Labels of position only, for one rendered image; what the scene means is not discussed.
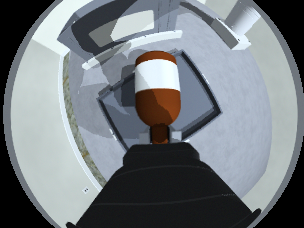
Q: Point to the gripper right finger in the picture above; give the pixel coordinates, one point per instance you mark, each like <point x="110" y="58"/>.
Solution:
<point x="175" y="135"/>

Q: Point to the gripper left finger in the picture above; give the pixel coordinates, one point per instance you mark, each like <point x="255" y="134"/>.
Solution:
<point x="146" y="136"/>

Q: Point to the brown glass bottle with white label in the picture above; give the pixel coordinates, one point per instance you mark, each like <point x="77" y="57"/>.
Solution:
<point x="157" y="92"/>

